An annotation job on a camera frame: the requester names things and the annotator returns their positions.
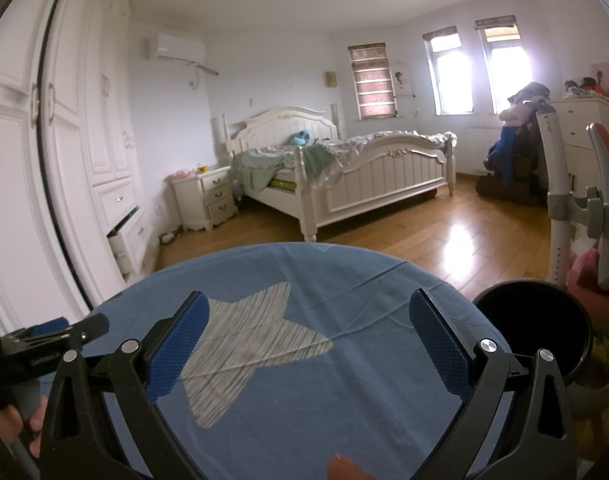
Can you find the pile of clothes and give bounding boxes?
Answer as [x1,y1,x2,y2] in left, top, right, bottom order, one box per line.
[477,81,553,208]

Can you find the white wardrobe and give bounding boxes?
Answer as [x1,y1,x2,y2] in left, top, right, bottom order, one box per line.
[0,0,158,336]

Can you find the pink cloth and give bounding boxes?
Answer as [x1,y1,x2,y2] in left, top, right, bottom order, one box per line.
[569,247,601,302]

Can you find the grey and red chair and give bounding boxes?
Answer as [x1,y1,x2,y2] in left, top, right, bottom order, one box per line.
[535,102,609,293]

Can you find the white framed window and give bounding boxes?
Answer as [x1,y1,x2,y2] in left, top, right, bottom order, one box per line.
[475,16,533,115]
[423,26,475,116]

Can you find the wall picture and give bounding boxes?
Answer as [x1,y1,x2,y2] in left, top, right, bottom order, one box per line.
[393,61,416,98]

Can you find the person's left hand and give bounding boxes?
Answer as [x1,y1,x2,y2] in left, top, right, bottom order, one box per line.
[0,395,48,461]

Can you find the white dresser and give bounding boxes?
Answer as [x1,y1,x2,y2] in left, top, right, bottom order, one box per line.
[547,96,609,196]

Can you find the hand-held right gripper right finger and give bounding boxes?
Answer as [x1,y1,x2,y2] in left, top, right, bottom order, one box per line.
[409,287,583,480]

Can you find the blue star tablecloth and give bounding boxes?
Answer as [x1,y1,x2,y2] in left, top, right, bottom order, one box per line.
[82,241,515,480]

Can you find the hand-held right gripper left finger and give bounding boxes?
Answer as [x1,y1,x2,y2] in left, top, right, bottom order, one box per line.
[38,289,211,480]

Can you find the white nightstand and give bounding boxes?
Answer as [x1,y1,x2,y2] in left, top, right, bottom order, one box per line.
[170,166,238,232]

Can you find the black round bin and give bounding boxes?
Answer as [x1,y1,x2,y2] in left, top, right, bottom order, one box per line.
[472,280,596,461]

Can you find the white wooden bed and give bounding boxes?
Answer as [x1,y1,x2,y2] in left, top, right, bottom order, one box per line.
[214,105,458,243]

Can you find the white air conditioner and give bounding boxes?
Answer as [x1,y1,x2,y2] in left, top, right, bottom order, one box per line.
[144,32,206,63]

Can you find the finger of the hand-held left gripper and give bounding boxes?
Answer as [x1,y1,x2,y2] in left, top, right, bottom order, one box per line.
[2,312,110,357]
[28,316,70,335]

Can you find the person's right hand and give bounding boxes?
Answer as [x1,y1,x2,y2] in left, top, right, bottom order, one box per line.
[326,452,383,480]

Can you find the brown striped window blind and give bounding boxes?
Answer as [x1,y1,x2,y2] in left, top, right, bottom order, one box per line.
[348,42,399,121]

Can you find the light green blanket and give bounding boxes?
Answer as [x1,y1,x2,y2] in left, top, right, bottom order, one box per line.
[233,144,338,193]

